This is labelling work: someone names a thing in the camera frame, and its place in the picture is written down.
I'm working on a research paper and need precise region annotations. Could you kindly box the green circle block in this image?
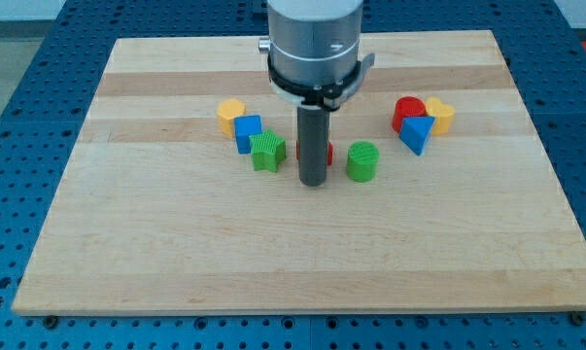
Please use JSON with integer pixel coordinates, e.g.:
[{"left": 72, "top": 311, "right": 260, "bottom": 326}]
[{"left": 346, "top": 141, "right": 380, "bottom": 183}]

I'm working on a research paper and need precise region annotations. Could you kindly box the red cylinder block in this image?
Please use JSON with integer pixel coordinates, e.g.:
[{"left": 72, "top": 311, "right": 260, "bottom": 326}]
[{"left": 392, "top": 96, "right": 427, "bottom": 133}]

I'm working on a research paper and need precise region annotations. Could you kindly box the red block behind pusher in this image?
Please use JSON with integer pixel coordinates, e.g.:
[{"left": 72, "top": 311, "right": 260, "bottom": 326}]
[{"left": 295, "top": 140, "right": 333, "bottom": 167}]

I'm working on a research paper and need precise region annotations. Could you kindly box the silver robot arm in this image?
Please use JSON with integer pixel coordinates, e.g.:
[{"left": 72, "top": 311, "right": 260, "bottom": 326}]
[{"left": 259, "top": 0, "right": 375, "bottom": 112}]

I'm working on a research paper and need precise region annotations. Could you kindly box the green star block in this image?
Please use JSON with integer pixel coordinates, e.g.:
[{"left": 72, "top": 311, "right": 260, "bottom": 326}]
[{"left": 250, "top": 129, "right": 287, "bottom": 173}]

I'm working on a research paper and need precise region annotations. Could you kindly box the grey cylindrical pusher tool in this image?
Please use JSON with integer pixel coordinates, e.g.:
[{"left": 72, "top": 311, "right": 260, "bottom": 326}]
[{"left": 297, "top": 108, "right": 329, "bottom": 187}]

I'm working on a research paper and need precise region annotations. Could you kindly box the yellow hexagon block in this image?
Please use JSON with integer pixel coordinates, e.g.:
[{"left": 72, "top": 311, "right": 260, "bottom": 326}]
[{"left": 216, "top": 98, "right": 247, "bottom": 138}]

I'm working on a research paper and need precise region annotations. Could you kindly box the wooden board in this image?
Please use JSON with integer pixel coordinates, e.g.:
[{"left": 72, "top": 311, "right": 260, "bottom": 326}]
[{"left": 13, "top": 30, "right": 586, "bottom": 316}]

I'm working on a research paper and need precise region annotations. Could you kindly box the blue triangle block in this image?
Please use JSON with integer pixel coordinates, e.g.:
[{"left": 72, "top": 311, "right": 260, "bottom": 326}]
[{"left": 399, "top": 117, "right": 435, "bottom": 156}]

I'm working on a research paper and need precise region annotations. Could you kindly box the blue cube block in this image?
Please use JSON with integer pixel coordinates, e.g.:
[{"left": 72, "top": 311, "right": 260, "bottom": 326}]
[{"left": 234, "top": 115, "right": 262, "bottom": 154}]

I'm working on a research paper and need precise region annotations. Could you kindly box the yellow heart block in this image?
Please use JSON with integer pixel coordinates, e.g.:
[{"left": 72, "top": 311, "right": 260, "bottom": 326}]
[{"left": 425, "top": 97, "right": 456, "bottom": 136}]

